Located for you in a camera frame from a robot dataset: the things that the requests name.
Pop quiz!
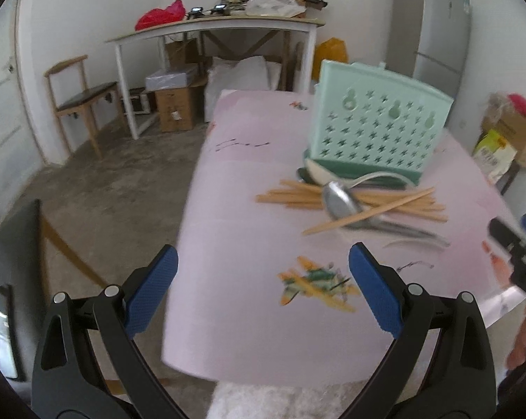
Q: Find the clear plastic bag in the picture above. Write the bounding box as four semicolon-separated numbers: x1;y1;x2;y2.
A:
245;0;305;18

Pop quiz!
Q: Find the cardboard box with red cloth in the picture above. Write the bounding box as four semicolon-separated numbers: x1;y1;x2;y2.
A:
481;93;526;169

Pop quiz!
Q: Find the red plastic bag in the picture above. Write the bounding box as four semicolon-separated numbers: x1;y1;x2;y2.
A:
134;0;186;31

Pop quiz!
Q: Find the white door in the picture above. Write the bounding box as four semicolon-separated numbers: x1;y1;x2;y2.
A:
0;0;43;225

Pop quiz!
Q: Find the metal spoon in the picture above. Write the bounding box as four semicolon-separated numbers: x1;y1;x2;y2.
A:
321;181;450;247

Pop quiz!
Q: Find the white sack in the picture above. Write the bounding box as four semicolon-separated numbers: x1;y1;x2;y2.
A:
204;56;282;122

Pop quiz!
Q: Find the white ceramic spoon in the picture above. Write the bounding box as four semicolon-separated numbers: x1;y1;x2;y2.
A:
304;159;415;188

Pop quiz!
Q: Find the cardboard box on floor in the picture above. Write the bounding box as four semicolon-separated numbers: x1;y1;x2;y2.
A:
155;77;207;132

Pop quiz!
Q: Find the wooden chopstick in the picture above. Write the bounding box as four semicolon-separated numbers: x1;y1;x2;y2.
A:
303;187;435;236
280;178;439;210
255;194;449;222

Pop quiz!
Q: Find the mint green utensil holder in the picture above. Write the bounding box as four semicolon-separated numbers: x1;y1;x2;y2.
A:
304;60;453;184

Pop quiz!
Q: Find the silver refrigerator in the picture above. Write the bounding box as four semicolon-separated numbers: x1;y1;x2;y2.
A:
386;0;471;97

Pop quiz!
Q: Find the pink patterned tablecloth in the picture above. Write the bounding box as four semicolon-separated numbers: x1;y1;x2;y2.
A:
162;91;525;387

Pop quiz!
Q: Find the yellow white rice bag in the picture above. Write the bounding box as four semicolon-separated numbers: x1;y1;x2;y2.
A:
472;129;518;185

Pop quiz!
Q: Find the white work table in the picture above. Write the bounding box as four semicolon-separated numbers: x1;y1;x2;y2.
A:
108;15;324;140

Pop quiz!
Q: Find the wooden chair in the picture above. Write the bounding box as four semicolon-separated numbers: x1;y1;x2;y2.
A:
43;55;129;160

